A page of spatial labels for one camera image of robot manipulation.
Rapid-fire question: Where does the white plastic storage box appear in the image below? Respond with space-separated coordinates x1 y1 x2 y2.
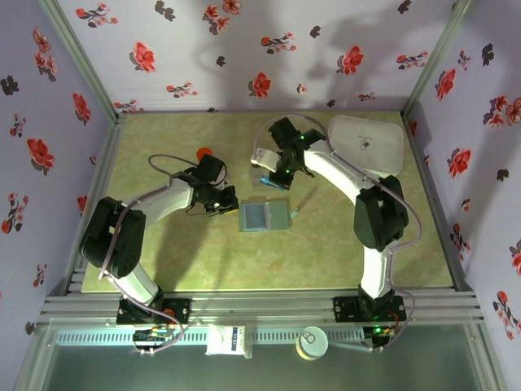
326 115 405 180

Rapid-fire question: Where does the white paper packet blue print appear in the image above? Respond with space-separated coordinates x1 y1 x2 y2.
205 324 248 357

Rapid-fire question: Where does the small black controller board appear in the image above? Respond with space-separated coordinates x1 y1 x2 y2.
363 323 398 352
134 324 172 356

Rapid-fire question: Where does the tin can with pull tab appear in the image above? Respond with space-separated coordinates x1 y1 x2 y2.
296 325 330 362

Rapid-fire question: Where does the grey right arm cable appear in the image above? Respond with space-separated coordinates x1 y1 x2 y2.
251 113 424 354

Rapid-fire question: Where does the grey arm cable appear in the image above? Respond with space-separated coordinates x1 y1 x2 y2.
97 153 190 356
251 113 424 354

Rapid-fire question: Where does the grey left arm cable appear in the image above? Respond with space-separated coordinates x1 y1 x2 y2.
97 153 190 356

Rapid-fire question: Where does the aluminium frame rail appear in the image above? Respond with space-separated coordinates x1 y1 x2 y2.
35 288 486 327

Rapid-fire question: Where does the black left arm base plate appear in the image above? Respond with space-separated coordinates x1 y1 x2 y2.
116 297 192 326

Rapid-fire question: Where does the white slotted cable duct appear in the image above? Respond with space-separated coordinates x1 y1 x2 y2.
56 327 367 346

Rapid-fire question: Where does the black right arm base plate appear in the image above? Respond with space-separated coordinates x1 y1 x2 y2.
333 296 407 323

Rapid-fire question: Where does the aluminium corner post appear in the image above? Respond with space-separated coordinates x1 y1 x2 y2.
38 0 128 123
401 0 477 117

